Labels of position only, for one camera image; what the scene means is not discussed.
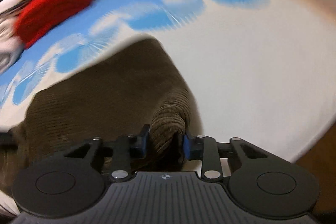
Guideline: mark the brown corduroy pants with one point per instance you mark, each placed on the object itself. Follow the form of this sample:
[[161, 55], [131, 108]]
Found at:
[[137, 85]]

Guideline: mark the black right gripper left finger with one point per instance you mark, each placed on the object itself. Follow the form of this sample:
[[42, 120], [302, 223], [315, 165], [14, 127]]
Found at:
[[112, 159]]

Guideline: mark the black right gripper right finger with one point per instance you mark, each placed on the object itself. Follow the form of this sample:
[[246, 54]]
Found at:
[[210, 152]]

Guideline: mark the red folded garment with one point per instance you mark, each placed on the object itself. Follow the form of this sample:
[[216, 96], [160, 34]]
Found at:
[[40, 16]]

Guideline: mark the blue and white bedsheet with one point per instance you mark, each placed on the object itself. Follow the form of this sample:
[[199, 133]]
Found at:
[[263, 70]]

